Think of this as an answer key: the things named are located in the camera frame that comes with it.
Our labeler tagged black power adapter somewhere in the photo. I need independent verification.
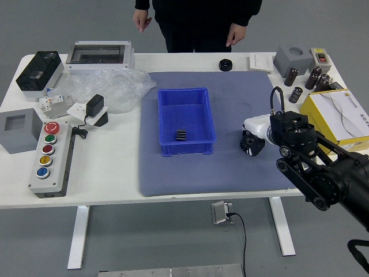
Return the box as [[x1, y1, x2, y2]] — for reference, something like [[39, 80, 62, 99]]
[[84, 93, 105, 118]]

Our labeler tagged grey enclosure with clear window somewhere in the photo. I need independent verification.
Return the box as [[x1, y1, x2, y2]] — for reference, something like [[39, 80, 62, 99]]
[[65, 40, 135, 70]]

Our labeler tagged white circuit breaker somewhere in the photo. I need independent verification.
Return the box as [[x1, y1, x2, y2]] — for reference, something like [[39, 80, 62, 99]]
[[39, 94, 73, 119]]

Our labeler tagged white wall socket plate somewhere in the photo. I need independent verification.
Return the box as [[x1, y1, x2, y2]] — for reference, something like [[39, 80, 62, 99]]
[[66, 101, 110, 128]]

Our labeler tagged grey metal plate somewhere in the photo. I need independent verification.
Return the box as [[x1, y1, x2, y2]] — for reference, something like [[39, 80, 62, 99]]
[[97, 263, 244, 277]]

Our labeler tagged black round knob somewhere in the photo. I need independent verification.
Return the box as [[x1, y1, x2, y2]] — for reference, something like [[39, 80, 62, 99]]
[[218, 58, 234, 72]]

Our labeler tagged white table leg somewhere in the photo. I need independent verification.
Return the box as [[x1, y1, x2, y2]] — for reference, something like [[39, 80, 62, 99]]
[[269, 197, 297, 257], [67, 205, 91, 271]]

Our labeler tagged grey five-button control station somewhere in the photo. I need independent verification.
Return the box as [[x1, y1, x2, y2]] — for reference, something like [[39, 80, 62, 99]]
[[28, 121, 76, 199]]

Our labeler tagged white wall switch panel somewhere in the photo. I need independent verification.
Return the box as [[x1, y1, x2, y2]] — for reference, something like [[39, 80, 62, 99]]
[[248, 53, 274, 73]]

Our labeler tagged blue plastic box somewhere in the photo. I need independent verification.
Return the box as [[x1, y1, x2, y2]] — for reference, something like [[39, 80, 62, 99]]
[[157, 88, 217, 158]]

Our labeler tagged black braided cable sleeve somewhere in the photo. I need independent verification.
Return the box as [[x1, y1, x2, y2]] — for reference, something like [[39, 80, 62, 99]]
[[347, 238, 369, 275]]

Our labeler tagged black box on white base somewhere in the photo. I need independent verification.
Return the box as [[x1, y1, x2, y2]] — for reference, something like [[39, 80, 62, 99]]
[[15, 51, 65, 99]]

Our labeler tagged beige two-button switch box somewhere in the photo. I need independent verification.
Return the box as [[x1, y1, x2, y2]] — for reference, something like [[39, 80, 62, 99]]
[[310, 47, 335, 73]]

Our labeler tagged person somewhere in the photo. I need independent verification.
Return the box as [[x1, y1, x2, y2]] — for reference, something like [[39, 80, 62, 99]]
[[152, 0, 263, 54]]

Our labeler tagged black adapter cord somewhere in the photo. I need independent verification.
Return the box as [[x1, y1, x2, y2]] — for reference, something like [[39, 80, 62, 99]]
[[70, 115, 90, 140]]

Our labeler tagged yellow and white carton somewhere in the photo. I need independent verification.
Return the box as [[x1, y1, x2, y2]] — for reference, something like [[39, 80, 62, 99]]
[[299, 88, 369, 152]]

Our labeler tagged clear plastic bag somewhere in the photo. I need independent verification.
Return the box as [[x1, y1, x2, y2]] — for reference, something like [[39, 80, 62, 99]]
[[47, 68, 157, 114]]

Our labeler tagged grey-blue foam mat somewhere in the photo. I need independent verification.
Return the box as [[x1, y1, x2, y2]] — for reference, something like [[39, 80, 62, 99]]
[[138, 70, 303, 197]]

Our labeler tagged person's right hand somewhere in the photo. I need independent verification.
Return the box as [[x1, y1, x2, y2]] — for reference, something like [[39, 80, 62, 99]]
[[133, 8, 153, 32]]

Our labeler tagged grey block with round hole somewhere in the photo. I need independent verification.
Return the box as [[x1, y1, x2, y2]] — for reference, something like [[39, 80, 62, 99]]
[[272, 45, 314, 78]]

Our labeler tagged person's left hand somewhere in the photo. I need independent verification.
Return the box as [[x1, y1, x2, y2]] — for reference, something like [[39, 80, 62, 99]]
[[226, 23, 248, 47]]

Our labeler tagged black floor cable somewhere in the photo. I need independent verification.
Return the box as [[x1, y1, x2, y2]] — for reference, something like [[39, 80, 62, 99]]
[[226, 212, 248, 277]]

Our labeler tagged grey block with square hole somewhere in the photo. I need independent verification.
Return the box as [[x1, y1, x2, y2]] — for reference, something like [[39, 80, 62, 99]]
[[0, 108, 44, 155]]

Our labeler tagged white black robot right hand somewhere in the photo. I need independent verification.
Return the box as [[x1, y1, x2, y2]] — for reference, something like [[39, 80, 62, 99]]
[[243, 114, 272, 157]]

